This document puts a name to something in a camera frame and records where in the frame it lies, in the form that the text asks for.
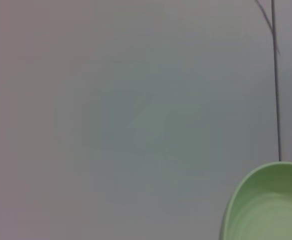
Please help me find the green plate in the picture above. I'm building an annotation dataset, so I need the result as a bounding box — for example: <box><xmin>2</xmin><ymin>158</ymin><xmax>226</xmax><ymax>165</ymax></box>
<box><xmin>218</xmin><ymin>161</ymin><xmax>292</xmax><ymax>240</ymax></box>

